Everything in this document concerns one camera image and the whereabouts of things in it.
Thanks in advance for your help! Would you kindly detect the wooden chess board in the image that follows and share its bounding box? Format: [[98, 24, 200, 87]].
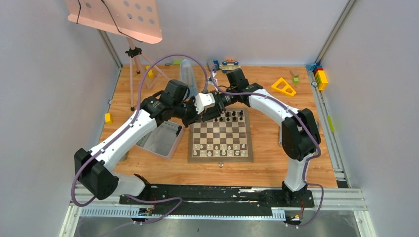
[[188, 107, 253, 166]]

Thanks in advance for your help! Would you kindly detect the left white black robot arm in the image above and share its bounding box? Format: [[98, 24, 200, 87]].
[[73, 80, 231, 204]]

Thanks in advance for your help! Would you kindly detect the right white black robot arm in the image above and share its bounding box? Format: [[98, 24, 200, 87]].
[[221, 69, 321, 206]]

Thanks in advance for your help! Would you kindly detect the wooden toy car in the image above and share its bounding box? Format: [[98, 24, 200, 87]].
[[220, 59, 241, 74]]

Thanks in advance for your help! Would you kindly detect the blue grey brick block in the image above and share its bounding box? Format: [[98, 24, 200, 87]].
[[207, 59, 220, 71]]

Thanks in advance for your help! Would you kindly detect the yellow triangle shape toy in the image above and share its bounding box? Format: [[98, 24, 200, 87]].
[[271, 78, 296, 97]]

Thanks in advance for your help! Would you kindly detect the yellow block near stand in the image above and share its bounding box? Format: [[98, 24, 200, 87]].
[[145, 65, 155, 79]]

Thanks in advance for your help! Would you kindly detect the wooden brown block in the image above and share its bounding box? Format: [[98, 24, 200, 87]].
[[290, 70, 299, 78]]

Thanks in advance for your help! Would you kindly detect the small yellow cube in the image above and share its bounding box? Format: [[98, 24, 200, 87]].
[[104, 113, 113, 124]]

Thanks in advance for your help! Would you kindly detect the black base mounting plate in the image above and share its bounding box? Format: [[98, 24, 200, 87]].
[[140, 184, 315, 217]]

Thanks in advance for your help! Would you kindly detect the stacked coloured bricks corner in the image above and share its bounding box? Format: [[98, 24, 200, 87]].
[[305, 64, 328, 91]]

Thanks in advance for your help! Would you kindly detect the pink music stand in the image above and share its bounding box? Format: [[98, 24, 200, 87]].
[[65, 0, 163, 111]]

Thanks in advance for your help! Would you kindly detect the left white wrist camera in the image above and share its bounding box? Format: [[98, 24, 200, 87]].
[[194, 93, 215, 114]]

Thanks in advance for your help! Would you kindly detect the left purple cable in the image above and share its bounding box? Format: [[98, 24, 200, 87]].
[[70, 54, 210, 226]]

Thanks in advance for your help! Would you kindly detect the purple cable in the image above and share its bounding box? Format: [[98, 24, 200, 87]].
[[70, 54, 210, 226], [209, 64, 325, 229]]

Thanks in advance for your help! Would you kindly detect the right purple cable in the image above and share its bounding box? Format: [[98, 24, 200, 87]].
[[209, 64, 325, 229]]

